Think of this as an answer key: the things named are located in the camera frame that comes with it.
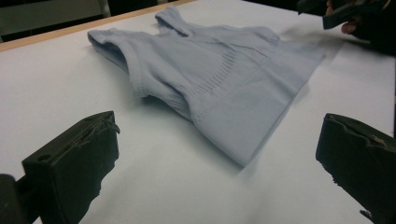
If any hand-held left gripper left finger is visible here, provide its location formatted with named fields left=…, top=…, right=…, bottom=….
left=21, top=110, right=121, bottom=224

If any white table mat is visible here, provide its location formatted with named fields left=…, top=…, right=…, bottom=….
left=0, top=0, right=396, bottom=224

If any light blue tank top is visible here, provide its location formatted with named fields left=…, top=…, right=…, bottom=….
left=87, top=6, right=327, bottom=168

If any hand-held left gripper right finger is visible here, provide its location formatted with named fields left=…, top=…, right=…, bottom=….
left=315, top=113, right=396, bottom=224

